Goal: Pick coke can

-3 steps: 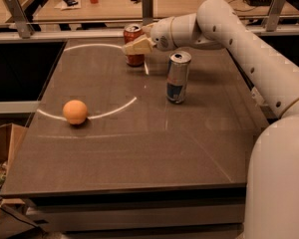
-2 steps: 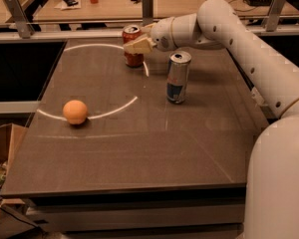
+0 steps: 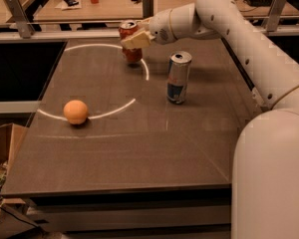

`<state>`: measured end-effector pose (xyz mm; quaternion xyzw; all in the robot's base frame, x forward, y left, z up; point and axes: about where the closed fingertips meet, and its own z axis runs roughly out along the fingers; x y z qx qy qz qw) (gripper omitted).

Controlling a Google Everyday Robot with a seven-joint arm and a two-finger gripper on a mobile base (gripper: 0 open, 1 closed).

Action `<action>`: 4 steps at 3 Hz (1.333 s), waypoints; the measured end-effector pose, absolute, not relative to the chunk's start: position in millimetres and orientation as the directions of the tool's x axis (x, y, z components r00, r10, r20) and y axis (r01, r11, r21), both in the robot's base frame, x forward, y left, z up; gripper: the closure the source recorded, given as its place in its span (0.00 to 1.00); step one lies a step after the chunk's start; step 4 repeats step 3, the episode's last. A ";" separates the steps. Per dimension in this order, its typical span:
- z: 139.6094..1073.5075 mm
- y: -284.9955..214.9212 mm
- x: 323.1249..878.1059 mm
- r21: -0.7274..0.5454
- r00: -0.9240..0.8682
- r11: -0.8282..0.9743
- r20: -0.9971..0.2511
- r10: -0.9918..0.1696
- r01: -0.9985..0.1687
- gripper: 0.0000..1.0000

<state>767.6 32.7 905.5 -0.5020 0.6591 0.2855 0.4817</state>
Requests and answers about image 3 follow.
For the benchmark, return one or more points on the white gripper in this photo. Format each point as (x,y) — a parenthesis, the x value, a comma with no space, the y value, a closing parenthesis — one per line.
(159,30)

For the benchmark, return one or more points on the red coke can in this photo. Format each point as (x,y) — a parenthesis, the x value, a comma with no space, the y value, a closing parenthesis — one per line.
(127,28)

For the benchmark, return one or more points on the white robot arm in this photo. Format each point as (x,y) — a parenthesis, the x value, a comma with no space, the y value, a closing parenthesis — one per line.
(265,172)

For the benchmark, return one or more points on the silver blue energy drink can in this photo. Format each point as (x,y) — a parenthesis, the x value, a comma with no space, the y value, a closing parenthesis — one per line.
(178,73)

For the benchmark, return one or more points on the orange fruit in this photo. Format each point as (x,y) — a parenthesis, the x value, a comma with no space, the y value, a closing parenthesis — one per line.
(75,111)

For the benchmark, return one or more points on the cardboard box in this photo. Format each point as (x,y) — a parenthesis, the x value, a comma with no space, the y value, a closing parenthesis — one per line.
(11,137)

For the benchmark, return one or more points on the grey drawer cabinet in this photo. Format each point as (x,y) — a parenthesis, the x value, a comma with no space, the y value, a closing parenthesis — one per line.
(133,209)

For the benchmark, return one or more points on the middle metal bracket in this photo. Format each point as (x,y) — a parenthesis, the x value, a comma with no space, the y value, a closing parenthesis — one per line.
(147,8)

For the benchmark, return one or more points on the metal bracket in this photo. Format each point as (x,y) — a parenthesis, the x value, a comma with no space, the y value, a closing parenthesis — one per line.
(24,27)
(271,22)
(147,8)

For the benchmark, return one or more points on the left metal bracket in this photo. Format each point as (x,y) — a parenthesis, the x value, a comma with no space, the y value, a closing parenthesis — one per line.
(24,27)

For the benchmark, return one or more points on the right metal bracket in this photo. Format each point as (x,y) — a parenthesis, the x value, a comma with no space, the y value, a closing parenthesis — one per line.
(271,22)

